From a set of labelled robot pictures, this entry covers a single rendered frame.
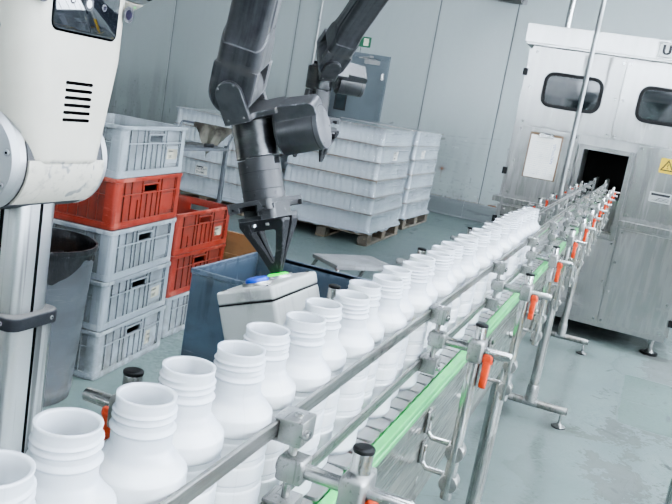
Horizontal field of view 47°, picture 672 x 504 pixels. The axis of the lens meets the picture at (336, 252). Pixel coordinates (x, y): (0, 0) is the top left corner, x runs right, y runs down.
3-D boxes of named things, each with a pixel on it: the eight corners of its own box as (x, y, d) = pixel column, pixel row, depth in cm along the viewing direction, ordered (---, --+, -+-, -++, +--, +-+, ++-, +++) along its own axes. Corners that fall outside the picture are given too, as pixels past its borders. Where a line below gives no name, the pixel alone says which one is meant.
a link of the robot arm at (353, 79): (324, 30, 163) (327, 62, 159) (374, 40, 167) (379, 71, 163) (306, 68, 173) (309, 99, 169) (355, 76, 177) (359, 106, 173)
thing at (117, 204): (112, 232, 323) (118, 179, 319) (27, 212, 332) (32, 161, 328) (178, 217, 381) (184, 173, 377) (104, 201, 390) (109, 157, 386)
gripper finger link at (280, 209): (306, 267, 105) (296, 199, 105) (284, 275, 99) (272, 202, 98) (262, 273, 108) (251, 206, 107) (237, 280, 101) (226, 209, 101)
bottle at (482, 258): (456, 325, 138) (474, 236, 135) (438, 315, 144) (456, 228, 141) (483, 327, 141) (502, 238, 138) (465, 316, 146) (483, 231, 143)
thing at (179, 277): (167, 299, 398) (173, 257, 394) (100, 280, 410) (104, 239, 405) (222, 279, 455) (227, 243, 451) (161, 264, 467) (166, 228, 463)
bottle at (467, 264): (457, 331, 135) (476, 239, 132) (467, 343, 129) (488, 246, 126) (424, 327, 134) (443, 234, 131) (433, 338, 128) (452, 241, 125)
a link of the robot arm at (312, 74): (306, 59, 170) (313, 59, 165) (335, 64, 172) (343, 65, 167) (301, 91, 171) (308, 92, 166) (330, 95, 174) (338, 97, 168)
